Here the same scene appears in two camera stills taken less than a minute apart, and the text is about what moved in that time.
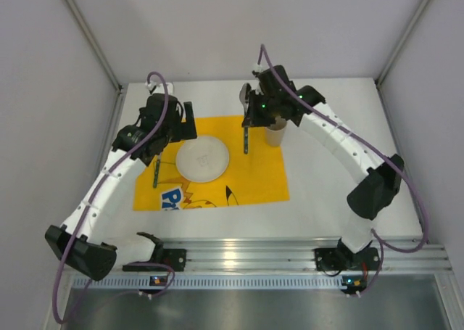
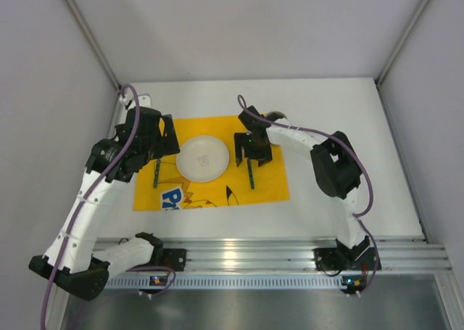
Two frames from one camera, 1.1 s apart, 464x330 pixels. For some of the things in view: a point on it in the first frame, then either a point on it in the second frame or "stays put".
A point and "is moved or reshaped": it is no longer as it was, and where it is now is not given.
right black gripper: (256, 117) → (251, 152)
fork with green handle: (156, 173) stays put
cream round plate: (202, 159) stays put
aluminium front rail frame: (299, 254) stays put
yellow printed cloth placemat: (260, 175) stays put
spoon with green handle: (243, 97) is moved or reshaped
